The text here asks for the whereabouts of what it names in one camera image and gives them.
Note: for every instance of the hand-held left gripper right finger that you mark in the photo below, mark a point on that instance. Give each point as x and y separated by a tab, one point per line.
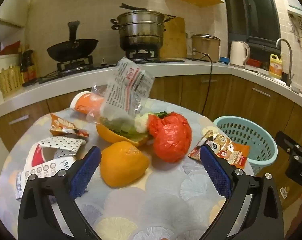
216	173

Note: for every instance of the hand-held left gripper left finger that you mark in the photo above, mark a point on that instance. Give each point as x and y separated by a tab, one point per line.
84	171

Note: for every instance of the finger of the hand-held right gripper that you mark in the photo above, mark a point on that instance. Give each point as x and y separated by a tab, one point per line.
284	141

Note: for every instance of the orange panda snack packet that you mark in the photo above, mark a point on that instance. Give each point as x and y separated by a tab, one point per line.
232	153

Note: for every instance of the teal plastic basket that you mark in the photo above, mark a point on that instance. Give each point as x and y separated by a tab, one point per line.
253	140

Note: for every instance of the orange peel half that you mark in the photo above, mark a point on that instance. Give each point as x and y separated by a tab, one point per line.
121	162
111	135

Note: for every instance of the torn white dotted paper cup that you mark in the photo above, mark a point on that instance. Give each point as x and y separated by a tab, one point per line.
56	145

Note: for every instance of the red plastic bag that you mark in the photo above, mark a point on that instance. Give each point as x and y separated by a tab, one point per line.
171	137

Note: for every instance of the clear printed plastic bag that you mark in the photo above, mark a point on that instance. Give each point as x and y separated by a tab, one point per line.
126	85

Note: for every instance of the small white object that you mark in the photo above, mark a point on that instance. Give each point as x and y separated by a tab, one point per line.
284	192

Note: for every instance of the small orange snack packet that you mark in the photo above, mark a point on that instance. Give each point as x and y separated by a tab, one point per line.
62	126

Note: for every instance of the fan-patterned tablecloth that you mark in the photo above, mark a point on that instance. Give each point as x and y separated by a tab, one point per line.
166	200

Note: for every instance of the green lettuce scraps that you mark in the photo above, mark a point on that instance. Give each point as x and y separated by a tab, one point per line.
126	128

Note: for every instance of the orange paper cup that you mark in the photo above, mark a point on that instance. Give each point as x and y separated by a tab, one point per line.
83	103

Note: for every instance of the yellow detergent bottle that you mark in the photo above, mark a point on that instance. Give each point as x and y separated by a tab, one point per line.
276	67

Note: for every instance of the red container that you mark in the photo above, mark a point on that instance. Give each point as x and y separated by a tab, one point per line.
253	63

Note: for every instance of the steel faucet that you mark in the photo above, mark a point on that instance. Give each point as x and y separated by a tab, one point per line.
288	52

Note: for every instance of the wooden base cabinets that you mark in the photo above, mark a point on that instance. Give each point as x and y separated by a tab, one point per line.
181	90

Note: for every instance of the white electric kettle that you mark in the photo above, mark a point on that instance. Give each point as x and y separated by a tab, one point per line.
238	53

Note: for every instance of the small blue container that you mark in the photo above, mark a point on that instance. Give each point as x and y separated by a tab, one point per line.
225	60

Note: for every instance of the black gas stove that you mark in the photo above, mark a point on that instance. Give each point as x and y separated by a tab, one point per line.
73	67

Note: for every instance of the yellow slotted basket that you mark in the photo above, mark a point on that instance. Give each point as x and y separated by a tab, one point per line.
9	81

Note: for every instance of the dark sauce bottle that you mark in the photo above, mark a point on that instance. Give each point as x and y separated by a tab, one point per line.
23	67
32	66

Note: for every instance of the beige rice cooker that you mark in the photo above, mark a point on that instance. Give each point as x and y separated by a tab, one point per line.
206	47

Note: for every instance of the black wok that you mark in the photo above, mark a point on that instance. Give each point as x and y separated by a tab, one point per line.
71	48

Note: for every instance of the dark window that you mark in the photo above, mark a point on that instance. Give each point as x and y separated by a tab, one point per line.
253	12

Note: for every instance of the wooden cutting board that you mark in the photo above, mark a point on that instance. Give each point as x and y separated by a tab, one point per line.
174	40

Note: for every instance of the red packet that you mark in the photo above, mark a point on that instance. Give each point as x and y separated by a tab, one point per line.
11	48

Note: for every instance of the steel steamer pot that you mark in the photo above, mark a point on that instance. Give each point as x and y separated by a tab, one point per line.
141	27

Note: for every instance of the wall utensil rack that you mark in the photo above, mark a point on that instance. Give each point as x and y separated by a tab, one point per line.
299	30

